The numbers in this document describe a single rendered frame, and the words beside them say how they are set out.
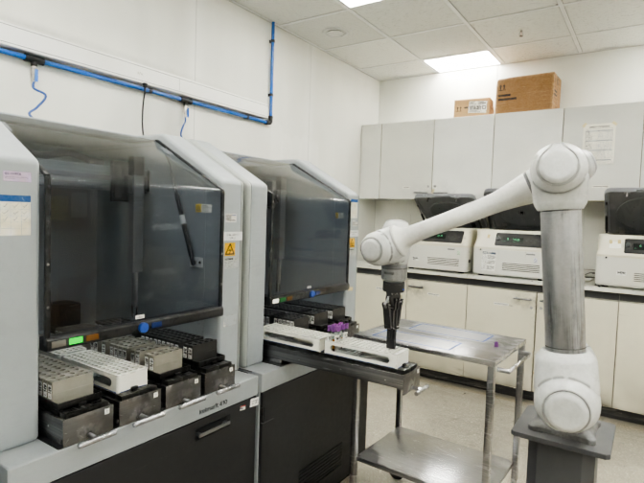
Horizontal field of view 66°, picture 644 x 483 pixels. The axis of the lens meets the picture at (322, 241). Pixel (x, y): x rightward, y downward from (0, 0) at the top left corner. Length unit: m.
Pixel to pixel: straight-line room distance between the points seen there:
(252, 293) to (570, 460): 1.17
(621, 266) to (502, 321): 0.88
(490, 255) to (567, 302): 2.59
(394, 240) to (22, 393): 1.07
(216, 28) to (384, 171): 2.05
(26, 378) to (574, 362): 1.37
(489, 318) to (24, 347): 3.29
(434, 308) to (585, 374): 2.81
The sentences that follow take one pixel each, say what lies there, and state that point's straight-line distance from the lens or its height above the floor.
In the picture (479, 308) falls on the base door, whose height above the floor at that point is 0.65.
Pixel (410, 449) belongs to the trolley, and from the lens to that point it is 2.45.
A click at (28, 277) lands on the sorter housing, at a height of 1.15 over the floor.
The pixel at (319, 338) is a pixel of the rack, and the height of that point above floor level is 0.86.
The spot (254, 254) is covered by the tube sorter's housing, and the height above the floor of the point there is 1.17.
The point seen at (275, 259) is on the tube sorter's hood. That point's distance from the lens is 1.97.
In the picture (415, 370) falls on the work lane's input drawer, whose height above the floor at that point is 0.80.
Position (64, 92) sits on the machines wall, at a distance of 2.74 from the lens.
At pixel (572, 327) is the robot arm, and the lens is 1.45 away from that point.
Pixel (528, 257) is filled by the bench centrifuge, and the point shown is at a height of 1.07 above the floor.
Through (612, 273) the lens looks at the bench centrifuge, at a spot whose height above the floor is 1.00.
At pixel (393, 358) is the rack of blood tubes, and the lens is 1.73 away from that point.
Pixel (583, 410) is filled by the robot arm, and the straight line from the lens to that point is 1.42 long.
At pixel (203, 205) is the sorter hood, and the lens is 1.68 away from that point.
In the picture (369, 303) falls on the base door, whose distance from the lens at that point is 4.42.
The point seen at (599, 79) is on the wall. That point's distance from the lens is 4.64.
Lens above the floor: 1.32
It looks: 3 degrees down
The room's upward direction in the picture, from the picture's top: 2 degrees clockwise
